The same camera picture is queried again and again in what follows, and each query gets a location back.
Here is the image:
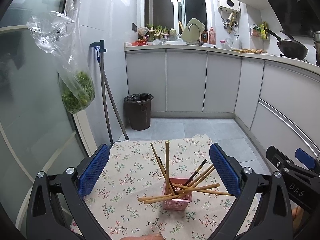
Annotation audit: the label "pink perforated utensil holder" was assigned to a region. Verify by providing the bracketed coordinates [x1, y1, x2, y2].
[161, 176, 194, 211]

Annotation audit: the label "grey kitchen cabinets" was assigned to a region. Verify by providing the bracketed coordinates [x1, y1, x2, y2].
[124, 45, 319, 157]

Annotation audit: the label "black wok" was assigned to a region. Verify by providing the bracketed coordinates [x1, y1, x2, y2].
[265, 28, 309, 61]

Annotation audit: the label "beige cutting board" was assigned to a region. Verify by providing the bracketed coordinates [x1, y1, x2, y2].
[181, 18, 205, 42]

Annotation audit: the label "bamboo chopstick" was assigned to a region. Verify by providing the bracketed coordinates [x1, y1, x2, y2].
[173, 183, 231, 196]
[138, 183, 220, 202]
[150, 143, 176, 196]
[187, 165, 215, 187]

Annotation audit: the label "floral tablecloth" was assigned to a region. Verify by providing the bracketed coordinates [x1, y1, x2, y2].
[85, 135, 235, 239]

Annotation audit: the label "bag of green vegetables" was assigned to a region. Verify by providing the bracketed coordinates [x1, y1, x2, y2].
[25, 0, 95, 114]

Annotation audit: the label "black tipped chopstick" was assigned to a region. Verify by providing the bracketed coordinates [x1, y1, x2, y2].
[183, 159, 207, 186]

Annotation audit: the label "potted green onions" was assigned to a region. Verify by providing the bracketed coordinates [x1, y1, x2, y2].
[146, 23, 179, 41]

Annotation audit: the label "bamboo chopstick longest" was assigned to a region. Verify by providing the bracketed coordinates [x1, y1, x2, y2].
[165, 140, 171, 193]

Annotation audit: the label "mop with metal handle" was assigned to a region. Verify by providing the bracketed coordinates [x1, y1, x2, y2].
[89, 40, 129, 146]

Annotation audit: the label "person's left hand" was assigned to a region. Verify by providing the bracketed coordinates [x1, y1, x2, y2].
[120, 233, 164, 240]

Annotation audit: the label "red bottle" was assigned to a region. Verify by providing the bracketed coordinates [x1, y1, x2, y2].
[208, 27, 216, 45]

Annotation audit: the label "dark trash bin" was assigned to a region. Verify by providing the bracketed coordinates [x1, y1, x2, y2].
[124, 93, 153, 131]

